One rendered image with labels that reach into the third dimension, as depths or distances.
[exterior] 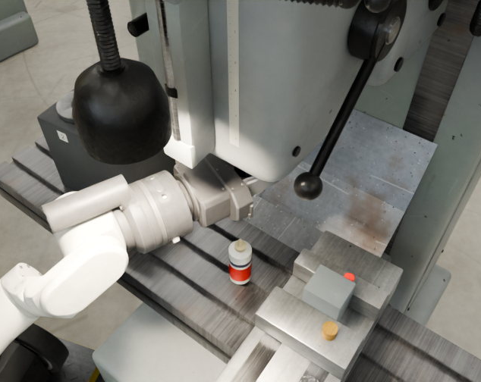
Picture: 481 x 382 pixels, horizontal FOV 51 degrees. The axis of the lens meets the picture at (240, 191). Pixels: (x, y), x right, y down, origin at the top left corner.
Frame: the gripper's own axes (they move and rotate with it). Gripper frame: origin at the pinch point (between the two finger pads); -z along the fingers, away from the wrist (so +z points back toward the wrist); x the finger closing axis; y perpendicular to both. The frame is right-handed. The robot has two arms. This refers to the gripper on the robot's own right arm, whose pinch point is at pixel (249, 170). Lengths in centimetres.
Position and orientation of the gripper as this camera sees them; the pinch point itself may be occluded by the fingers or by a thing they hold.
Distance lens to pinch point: 68.6
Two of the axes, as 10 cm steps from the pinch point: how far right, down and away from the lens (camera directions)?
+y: -0.1, 6.7, 7.4
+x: -5.2, -6.4, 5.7
